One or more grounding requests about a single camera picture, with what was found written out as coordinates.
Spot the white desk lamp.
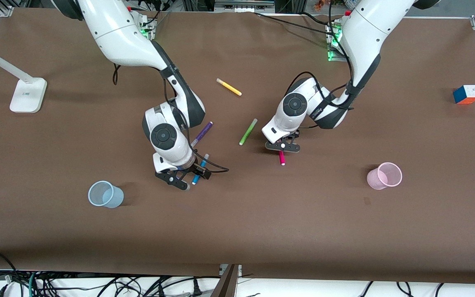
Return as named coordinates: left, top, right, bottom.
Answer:
left=0, top=41, right=48, bottom=113

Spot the brown table cover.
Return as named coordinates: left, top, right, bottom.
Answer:
left=0, top=7, right=475, bottom=285

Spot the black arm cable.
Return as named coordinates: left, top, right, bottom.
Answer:
left=285, top=0, right=355, bottom=129
left=113, top=62, right=230, bottom=174

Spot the yellow marker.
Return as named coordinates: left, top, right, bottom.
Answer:
left=216, top=78, right=242, bottom=97

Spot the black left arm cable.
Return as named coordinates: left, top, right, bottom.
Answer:
left=285, top=0, right=355, bottom=129

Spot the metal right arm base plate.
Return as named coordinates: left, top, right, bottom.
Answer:
left=139, top=16, right=156, bottom=41

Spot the blue mesh cup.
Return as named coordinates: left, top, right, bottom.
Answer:
left=88, top=180, right=125, bottom=209

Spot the multicolour puzzle cube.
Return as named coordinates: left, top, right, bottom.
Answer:
left=453, top=85, right=475, bottom=105

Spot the pink mesh cup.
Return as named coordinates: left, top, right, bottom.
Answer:
left=367, top=162, right=403, bottom=191

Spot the black cable on table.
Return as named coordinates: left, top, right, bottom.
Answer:
left=253, top=11, right=338, bottom=36

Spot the purple marker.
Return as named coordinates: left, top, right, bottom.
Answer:
left=190, top=121, right=214, bottom=148

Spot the blue marker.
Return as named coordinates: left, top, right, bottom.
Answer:
left=191, top=153, right=210, bottom=185

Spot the grey metal table beam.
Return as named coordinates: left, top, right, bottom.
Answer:
left=210, top=264, right=242, bottom=297

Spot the green marker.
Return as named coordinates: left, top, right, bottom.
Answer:
left=238, top=118, right=259, bottom=146

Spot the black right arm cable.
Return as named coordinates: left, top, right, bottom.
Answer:
left=113, top=62, right=230, bottom=174

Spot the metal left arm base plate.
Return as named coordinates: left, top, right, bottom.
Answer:
left=327, top=21, right=345, bottom=62

